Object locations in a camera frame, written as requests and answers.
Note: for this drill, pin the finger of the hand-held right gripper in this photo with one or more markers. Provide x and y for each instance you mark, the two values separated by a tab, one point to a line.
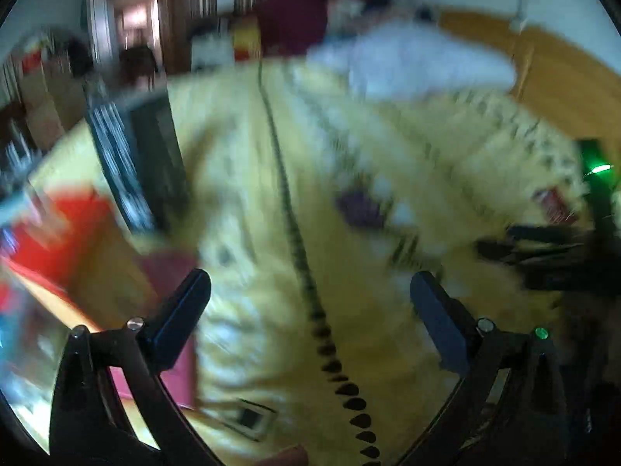
548	235
524	252

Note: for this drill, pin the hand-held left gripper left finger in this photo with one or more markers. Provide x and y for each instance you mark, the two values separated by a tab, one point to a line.
179	320

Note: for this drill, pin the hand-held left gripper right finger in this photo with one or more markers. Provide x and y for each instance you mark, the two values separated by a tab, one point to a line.
439	320

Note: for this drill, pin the person's left hand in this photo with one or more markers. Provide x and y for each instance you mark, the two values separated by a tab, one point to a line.
286	457

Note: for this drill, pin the small red snack packet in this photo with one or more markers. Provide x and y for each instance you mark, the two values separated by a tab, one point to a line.
553	204

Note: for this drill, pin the wooden headboard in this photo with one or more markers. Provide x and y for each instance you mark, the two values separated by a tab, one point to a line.
558	82

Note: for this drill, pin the purple snack packet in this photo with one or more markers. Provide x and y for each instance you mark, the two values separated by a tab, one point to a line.
361	208

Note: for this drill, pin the red gold gift box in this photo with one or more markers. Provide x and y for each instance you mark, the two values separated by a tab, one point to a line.
63	233

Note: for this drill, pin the yellow patterned bedsheet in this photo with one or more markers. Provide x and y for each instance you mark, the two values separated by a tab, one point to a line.
233	179

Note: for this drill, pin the black product box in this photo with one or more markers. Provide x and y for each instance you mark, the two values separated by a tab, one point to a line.
150	155

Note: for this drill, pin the cardboard box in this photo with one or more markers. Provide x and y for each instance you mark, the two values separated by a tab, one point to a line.
48	102

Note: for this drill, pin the dark wooden chair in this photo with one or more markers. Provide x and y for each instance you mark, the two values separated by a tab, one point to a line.
138	65

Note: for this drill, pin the white tote bag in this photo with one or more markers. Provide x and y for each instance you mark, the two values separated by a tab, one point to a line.
211	53

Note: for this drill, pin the red gold carton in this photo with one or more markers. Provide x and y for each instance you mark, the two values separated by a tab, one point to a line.
246	39

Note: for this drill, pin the wooden wardrobe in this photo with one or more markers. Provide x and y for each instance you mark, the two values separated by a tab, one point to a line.
174	9

